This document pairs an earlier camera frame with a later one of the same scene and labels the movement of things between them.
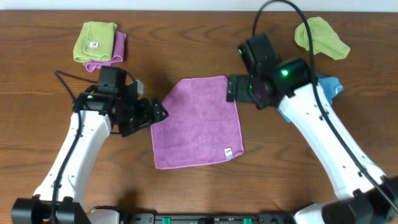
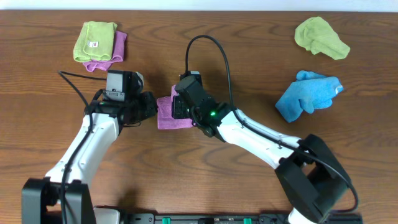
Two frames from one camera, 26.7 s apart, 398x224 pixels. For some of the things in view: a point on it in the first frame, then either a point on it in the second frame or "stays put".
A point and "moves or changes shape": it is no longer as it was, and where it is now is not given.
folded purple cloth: (117, 55) stays put
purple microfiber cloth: (202, 126) moves or changes shape
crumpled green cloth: (324, 38) stays put
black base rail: (206, 218) stays put
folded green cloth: (94, 42) stays put
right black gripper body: (247, 91) to (179, 111)
